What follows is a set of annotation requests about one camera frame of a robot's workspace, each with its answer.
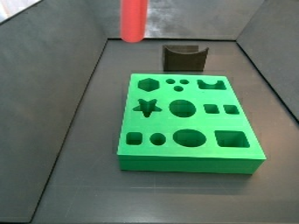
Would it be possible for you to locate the green shape sorter block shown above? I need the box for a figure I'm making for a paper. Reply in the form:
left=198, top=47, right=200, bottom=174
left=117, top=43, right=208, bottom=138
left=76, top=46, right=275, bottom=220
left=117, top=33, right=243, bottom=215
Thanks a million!
left=116, top=73, right=267, bottom=174

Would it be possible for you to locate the red oval cylinder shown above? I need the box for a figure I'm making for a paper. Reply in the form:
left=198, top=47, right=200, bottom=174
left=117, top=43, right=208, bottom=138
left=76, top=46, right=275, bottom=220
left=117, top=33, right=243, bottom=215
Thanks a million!
left=120, top=0, right=148, bottom=43

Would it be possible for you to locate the black cradle fixture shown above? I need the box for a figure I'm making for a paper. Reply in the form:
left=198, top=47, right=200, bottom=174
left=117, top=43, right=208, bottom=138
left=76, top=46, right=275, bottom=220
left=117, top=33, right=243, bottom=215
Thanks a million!
left=163, top=45, right=210, bottom=72

